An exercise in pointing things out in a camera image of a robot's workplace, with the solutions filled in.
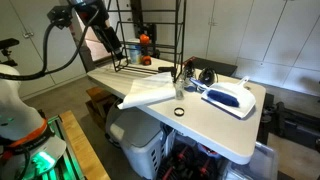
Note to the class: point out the black camera on tripod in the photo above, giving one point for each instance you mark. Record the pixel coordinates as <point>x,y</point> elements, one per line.
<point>8,42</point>

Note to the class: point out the clear plastic storage bin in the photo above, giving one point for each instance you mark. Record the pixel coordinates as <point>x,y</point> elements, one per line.
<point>263,163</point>

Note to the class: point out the black gym equipment base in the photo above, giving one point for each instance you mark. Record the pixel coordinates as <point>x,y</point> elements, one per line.
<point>293,126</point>

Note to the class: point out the white cabinet doors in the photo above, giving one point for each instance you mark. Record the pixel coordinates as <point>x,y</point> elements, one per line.
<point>253,33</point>
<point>20,20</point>

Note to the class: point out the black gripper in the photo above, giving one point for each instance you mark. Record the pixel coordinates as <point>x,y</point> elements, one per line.
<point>108,36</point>

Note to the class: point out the orange power drill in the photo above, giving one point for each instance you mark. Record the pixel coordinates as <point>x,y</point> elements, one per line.
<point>144,39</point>

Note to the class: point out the clear glass jar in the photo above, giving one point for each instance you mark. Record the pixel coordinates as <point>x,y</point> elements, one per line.
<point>179,91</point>

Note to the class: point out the brown wooden crate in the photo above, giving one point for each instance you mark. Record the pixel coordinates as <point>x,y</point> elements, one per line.
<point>100,100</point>

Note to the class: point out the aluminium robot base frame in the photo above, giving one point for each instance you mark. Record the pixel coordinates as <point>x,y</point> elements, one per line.
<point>66,166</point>

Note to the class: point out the white kitchen paper sheet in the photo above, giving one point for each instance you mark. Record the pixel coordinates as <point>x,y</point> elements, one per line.
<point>150,88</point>

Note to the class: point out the wooden workbench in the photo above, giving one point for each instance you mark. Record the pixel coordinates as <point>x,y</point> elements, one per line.
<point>83,150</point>

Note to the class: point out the black tool with red tip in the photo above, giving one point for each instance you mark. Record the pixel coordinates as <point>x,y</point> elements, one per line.
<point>189,68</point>

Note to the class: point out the white wipes canister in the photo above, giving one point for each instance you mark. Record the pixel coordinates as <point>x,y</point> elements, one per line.
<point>135,53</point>

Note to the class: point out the white laundry basket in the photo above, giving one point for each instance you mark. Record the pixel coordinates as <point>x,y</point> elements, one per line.
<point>140,133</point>

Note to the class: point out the blue hand brush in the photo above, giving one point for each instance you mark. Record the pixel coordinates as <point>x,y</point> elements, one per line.
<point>223,97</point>

